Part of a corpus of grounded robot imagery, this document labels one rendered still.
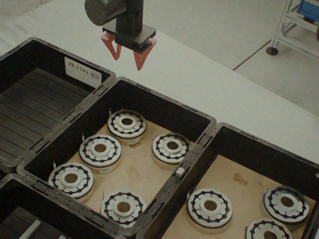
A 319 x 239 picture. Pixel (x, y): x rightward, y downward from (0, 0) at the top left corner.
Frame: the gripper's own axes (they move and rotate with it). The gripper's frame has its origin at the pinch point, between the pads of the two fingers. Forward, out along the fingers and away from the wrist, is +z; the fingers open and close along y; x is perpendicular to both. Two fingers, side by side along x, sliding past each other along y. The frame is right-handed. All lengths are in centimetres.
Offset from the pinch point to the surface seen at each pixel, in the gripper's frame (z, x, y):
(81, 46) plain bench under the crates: 37, 37, -45
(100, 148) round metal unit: 21.2, -10.5, -0.7
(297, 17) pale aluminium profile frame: 80, 180, 2
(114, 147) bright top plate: 20.2, -8.9, 2.4
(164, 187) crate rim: 12.8, -17.3, 21.1
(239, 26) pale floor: 111, 196, -36
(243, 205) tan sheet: 23.2, -4.2, 36.1
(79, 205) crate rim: 12.5, -30.7, 9.4
